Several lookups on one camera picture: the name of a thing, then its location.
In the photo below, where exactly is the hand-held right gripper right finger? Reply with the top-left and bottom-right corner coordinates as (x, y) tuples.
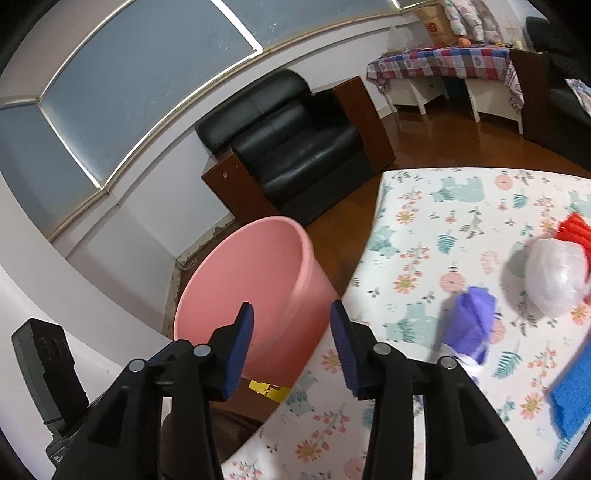
(329, 300), (539, 480)

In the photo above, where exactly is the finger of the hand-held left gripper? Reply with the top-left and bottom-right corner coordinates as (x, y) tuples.
(147, 342), (186, 371)

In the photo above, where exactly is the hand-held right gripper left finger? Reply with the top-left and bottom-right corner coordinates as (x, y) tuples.
(51, 301), (256, 480)

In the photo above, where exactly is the pink plastic bucket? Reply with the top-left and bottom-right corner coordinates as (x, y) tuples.
(173, 216), (342, 387)

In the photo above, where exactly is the white plastic bag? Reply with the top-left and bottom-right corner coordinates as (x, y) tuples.
(526, 237), (591, 316)

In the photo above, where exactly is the blue foam net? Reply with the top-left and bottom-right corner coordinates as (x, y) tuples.
(549, 353), (591, 440)

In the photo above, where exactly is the red foam net tube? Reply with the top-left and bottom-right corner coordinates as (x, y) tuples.
(558, 213), (591, 305)

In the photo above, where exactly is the yellow packet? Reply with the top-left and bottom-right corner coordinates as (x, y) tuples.
(248, 379), (291, 404)

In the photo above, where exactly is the black armchair with wooden sides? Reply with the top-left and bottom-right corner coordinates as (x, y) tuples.
(194, 69), (397, 228)
(510, 16), (591, 162)

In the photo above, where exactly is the white desk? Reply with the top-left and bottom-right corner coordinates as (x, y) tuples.
(388, 74), (525, 136)

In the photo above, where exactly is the window with grey blinds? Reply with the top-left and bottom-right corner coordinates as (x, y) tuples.
(0, 0), (444, 241)

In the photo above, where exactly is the checkered tablecloth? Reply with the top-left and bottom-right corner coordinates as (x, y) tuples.
(367, 44), (527, 112)

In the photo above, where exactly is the clear plastic bag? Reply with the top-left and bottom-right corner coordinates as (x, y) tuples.
(385, 24), (417, 53)

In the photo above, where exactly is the brown paper bag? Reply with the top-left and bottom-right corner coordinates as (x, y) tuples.
(413, 0), (455, 45)

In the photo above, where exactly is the white patterned cloth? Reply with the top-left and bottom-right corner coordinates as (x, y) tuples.
(566, 78), (591, 117)

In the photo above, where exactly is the cup with straw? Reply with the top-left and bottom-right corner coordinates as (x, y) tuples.
(507, 16), (526, 48)

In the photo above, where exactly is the pastel printed padded jacket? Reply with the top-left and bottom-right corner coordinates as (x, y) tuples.
(441, 0), (506, 45)

